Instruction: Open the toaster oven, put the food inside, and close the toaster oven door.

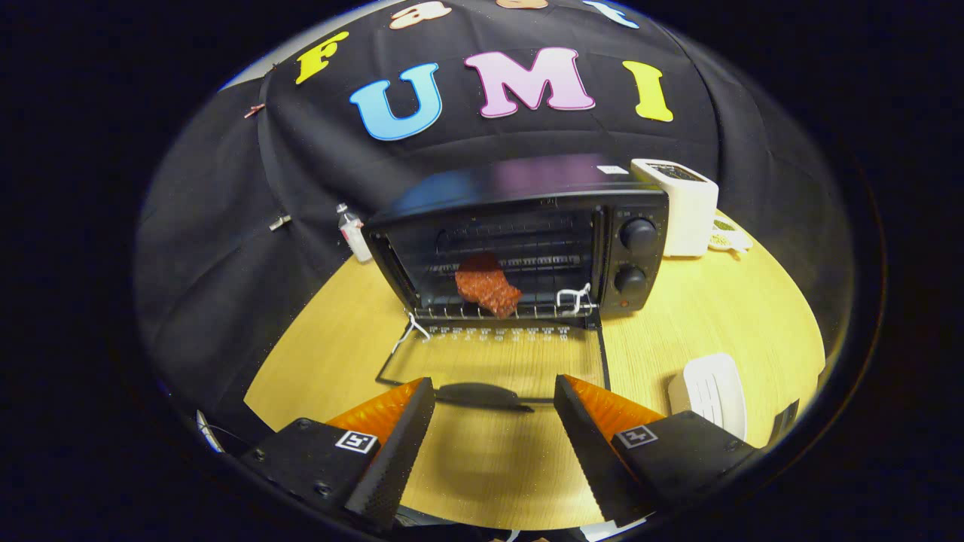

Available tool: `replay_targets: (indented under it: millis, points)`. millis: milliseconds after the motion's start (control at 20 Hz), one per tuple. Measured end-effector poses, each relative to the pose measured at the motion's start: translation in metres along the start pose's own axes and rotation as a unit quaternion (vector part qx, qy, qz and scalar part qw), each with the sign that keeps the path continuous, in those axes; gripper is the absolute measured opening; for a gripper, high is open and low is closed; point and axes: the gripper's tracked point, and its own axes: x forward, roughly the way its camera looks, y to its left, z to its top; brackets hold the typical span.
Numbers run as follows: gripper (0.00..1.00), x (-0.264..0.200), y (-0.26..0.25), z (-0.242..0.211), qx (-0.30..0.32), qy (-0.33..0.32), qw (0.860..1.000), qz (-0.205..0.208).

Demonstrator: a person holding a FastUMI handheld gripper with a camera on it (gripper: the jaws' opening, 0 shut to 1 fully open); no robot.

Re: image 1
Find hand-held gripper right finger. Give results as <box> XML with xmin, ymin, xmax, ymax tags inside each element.
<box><xmin>554</xmin><ymin>374</ymin><xmax>758</xmax><ymax>528</ymax></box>

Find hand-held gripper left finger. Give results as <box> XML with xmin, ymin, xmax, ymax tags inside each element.
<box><xmin>241</xmin><ymin>376</ymin><xmax>436</xmax><ymax>531</ymax></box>

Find red meat slice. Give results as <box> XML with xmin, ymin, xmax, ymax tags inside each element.
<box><xmin>455</xmin><ymin>252</ymin><xmax>522</xmax><ymax>318</ymax></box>

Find black toaster oven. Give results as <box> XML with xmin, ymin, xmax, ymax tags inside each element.
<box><xmin>361</xmin><ymin>154</ymin><xmax>670</xmax><ymax>413</ymax></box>

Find white pop-up toaster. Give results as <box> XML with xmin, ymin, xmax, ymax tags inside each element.
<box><xmin>631</xmin><ymin>158</ymin><xmax>720</xmax><ymax>258</ymax></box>

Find white rectangular tray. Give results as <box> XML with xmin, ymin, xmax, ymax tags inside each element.
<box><xmin>668</xmin><ymin>352</ymin><xmax>748</xmax><ymax>441</ymax></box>

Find small clear bottle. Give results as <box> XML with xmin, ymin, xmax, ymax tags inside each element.
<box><xmin>337</xmin><ymin>203</ymin><xmax>373</xmax><ymax>263</ymax></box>

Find small white dish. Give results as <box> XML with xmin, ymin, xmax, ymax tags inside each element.
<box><xmin>708</xmin><ymin>218</ymin><xmax>754</xmax><ymax>254</ymax></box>

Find black backdrop cloth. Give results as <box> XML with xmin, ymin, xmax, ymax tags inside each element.
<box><xmin>134</xmin><ymin>0</ymin><xmax>856</xmax><ymax>430</ymax></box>

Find white cord loop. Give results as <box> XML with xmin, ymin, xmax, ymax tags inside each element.
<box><xmin>392</xmin><ymin>316</ymin><xmax>432</xmax><ymax>355</ymax></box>
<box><xmin>556</xmin><ymin>283</ymin><xmax>593</xmax><ymax>316</ymax></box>

